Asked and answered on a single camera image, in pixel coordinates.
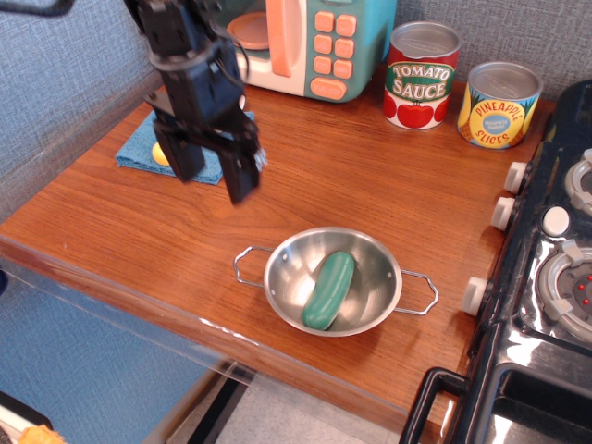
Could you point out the orange fuzzy object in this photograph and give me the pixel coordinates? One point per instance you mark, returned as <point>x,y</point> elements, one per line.
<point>40,434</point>

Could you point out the silver metal two-handled bowl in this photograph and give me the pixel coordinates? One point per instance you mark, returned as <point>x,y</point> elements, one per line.
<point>288,273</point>

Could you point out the black toy stove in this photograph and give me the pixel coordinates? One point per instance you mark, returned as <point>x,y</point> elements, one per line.
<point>529,375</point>

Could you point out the white stove knob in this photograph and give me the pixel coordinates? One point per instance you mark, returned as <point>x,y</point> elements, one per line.
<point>502,213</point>
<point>515,176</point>
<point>473,295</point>

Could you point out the teal toy microwave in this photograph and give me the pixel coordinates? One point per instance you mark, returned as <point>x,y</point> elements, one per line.
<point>323,50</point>

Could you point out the white stove knob middle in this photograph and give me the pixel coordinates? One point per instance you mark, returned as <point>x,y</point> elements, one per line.
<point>502,213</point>

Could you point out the yellow handled toy knife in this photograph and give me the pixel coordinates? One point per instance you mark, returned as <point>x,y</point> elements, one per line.
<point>158,155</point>

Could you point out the green toy pickle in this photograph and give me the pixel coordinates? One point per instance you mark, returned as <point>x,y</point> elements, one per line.
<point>330,291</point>

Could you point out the tomato sauce can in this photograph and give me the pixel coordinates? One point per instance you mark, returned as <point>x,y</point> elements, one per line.
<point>422,61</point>

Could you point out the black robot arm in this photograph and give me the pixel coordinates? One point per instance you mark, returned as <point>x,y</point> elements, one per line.
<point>191,21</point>

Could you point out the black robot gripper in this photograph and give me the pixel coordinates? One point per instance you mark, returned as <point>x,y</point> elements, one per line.
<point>204,87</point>

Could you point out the pineapple slices can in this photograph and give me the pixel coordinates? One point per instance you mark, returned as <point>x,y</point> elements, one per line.
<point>498,105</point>

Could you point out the white stove knob upper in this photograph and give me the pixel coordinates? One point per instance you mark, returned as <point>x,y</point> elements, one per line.
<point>515,176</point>

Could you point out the white stove knob lower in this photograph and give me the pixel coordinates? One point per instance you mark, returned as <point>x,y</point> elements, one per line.
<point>473,295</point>

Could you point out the blue folded towel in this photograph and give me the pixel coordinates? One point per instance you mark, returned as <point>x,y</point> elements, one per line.
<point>137,153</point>

